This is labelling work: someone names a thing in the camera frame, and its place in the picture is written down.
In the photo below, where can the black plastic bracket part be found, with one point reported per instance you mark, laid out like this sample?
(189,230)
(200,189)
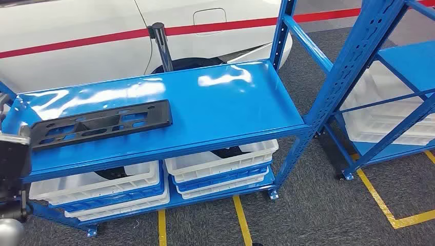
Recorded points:
(156,115)

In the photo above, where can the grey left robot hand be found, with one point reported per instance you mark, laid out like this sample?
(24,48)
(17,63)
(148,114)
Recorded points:
(4,107)

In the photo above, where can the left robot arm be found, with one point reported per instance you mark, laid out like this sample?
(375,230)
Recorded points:
(8,232)

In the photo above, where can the blue metal shelf rack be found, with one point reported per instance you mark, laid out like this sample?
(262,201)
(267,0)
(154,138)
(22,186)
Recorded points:
(411,57)
(221,102)

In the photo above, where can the white car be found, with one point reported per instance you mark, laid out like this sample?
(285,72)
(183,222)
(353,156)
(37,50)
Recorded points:
(85,17)

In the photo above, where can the black stanchion post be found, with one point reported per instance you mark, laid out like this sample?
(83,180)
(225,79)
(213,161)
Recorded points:
(163,44)

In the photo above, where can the black curved part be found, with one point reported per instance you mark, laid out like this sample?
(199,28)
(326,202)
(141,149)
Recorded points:
(112,173)
(231,152)

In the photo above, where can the red barrier belt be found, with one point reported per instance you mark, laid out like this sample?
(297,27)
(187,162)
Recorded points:
(102,38)

